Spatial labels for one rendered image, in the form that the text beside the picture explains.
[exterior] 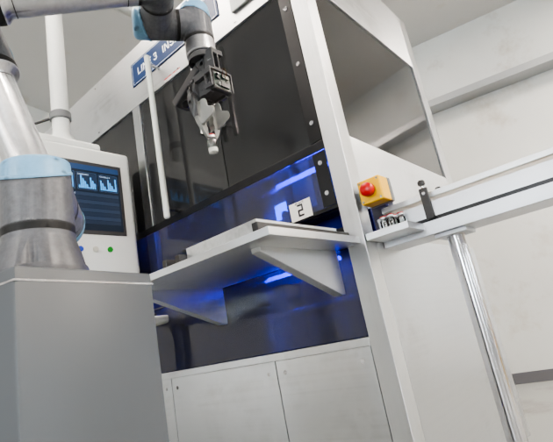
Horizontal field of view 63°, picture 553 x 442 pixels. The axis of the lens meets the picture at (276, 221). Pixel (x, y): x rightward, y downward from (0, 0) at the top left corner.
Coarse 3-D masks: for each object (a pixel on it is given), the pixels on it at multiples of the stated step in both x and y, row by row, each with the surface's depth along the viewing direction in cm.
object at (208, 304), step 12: (216, 288) 163; (156, 300) 142; (168, 300) 145; (180, 300) 149; (192, 300) 153; (204, 300) 156; (216, 300) 161; (192, 312) 151; (204, 312) 155; (216, 312) 159
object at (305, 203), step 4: (304, 200) 144; (308, 200) 143; (292, 204) 147; (296, 204) 146; (304, 204) 144; (308, 204) 143; (292, 208) 147; (296, 208) 146; (300, 208) 145; (304, 208) 144; (308, 208) 143; (292, 212) 147; (296, 212) 146; (300, 212) 145; (304, 212) 144; (308, 212) 143; (292, 216) 147; (296, 216) 146; (304, 216) 144; (308, 216) 143; (292, 220) 146; (296, 220) 146
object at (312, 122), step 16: (288, 0) 156; (288, 16) 156; (288, 32) 155; (304, 64) 150; (304, 80) 149; (304, 96) 148; (304, 112) 148; (320, 160) 141; (320, 176) 141; (320, 192) 140
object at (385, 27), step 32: (224, 0) 178; (256, 0) 166; (352, 0) 186; (224, 32) 176; (384, 32) 206; (128, 64) 219; (416, 64) 231; (96, 96) 237; (128, 96) 217; (96, 128) 235; (288, 160) 150; (384, 160) 159; (224, 192) 168; (416, 192) 173; (160, 224) 192
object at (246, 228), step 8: (248, 224) 107; (280, 224) 112; (288, 224) 115; (296, 224) 117; (224, 232) 112; (232, 232) 110; (240, 232) 109; (248, 232) 107; (208, 240) 116; (216, 240) 114; (224, 240) 112; (192, 248) 120; (200, 248) 118; (208, 248) 116
